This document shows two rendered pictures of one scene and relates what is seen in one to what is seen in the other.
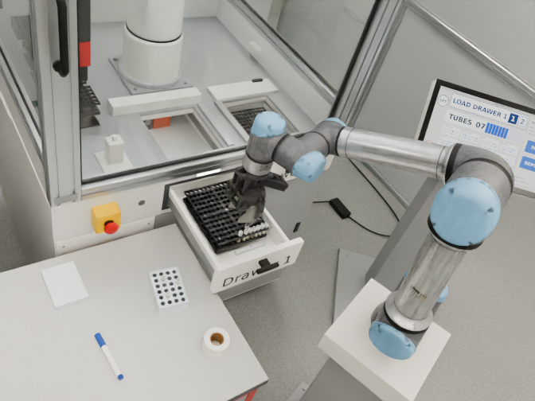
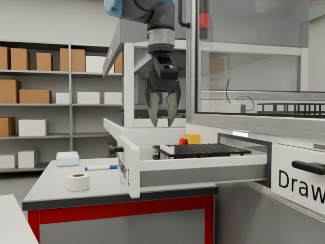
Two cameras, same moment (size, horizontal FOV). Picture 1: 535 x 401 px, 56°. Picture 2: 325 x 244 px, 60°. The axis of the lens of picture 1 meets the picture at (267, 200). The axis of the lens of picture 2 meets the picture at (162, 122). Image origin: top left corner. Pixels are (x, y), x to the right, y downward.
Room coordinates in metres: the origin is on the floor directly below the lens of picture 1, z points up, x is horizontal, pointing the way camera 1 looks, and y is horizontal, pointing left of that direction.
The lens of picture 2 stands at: (1.38, -0.61, 1.01)
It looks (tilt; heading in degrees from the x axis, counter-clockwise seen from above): 3 degrees down; 121
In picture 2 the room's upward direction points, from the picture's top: straight up
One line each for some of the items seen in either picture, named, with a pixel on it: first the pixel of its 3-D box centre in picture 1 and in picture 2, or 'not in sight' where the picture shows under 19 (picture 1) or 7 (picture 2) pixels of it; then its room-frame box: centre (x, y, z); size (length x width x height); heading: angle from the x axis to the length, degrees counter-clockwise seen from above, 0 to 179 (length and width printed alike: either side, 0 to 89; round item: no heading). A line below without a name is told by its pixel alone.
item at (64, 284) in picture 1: (64, 284); not in sight; (0.72, 0.45, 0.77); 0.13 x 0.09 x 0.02; 46
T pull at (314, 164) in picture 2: not in sight; (314, 167); (1.35, -0.05, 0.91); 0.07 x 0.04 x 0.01; 136
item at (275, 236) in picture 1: (222, 215); (201, 160); (1.07, 0.11, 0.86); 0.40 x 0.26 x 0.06; 46
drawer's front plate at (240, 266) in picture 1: (258, 264); (126, 160); (0.92, -0.03, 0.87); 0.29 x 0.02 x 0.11; 136
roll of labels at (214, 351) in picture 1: (216, 342); (78, 181); (0.70, 0.01, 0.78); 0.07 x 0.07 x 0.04
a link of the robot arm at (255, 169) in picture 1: (259, 161); (159, 40); (0.97, 0.05, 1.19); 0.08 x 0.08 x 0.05
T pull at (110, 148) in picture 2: (265, 265); (116, 149); (0.90, -0.05, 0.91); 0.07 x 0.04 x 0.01; 136
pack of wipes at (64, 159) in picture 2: not in sight; (67, 158); (0.35, 0.26, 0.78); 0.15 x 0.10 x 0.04; 141
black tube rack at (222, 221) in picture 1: (224, 216); (198, 159); (1.06, 0.11, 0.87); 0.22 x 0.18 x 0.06; 46
